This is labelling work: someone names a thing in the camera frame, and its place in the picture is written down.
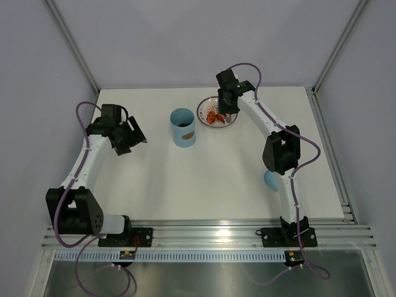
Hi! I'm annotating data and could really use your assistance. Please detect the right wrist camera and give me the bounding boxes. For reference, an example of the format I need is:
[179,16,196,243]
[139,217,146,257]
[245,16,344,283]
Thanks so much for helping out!
[215,69,239,90]

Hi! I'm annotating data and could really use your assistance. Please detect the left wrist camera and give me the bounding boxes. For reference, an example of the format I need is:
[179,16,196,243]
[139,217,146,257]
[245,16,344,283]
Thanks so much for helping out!
[101,104,123,123]

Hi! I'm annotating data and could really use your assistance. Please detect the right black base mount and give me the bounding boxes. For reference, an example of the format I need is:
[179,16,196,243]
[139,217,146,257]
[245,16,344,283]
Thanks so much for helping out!
[255,227,318,248]

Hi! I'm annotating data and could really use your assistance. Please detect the small red toy shrimp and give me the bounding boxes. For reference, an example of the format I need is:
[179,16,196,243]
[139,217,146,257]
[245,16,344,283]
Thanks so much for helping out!
[216,114,225,123]

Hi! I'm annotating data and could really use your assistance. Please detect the metal tongs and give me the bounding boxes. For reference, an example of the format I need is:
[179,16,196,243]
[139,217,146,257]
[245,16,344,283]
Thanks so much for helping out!
[223,114,232,124]

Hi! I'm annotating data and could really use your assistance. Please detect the orange toy fried cutlet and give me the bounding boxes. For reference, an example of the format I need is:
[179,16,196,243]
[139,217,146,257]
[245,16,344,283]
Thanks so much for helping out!
[206,111,216,124]

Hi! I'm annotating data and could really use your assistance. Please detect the blue round lid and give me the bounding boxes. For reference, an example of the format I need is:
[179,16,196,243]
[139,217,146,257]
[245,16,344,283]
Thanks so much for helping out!
[264,170,278,191]

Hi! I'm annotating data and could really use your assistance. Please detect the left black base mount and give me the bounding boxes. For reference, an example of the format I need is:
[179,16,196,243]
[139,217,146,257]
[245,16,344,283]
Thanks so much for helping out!
[98,227,153,248]

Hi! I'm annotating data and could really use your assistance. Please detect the white slotted cable duct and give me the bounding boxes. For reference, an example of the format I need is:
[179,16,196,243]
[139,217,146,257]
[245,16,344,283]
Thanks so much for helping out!
[54,250,286,263]

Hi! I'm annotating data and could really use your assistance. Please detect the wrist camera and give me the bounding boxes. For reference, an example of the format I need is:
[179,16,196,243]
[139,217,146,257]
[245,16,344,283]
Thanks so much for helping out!
[101,104,123,123]
[215,69,239,90]

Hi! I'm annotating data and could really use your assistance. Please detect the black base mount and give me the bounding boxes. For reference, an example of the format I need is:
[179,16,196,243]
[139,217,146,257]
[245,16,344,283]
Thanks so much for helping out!
[98,227,153,248]
[255,227,318,248]

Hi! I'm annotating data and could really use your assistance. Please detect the aluminium frame post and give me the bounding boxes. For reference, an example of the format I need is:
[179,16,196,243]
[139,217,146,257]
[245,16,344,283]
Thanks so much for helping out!
[43,0,100,97]
[312,0,371,95]

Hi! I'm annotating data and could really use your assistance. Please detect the left aluminium frame post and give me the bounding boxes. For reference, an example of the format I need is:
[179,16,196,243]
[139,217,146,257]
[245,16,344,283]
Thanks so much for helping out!
[43,0,100,97]

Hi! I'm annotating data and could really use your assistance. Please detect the patterned round plate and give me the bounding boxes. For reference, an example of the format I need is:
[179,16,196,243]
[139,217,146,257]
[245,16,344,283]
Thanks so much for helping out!
[196,97,238,129]

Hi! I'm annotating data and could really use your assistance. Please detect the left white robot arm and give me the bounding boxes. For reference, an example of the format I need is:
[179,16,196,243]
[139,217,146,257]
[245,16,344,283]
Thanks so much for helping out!
[45,116,147,246]

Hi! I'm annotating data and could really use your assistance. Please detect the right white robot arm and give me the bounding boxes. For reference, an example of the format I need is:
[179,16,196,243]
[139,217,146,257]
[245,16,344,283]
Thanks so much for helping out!
[217,76,309,245]

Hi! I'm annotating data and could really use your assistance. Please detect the right aluminium frame post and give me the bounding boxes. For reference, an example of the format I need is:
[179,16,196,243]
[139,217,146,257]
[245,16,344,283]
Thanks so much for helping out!
[312,0,371,95]

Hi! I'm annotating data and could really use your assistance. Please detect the blue cylindrical lunch container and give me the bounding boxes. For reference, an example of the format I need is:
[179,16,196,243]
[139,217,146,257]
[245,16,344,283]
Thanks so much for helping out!
[170,108,196,148]

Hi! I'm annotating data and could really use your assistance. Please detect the aluminium front rail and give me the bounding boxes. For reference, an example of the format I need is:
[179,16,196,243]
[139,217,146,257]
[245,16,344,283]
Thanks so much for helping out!
[40,218,377,251]

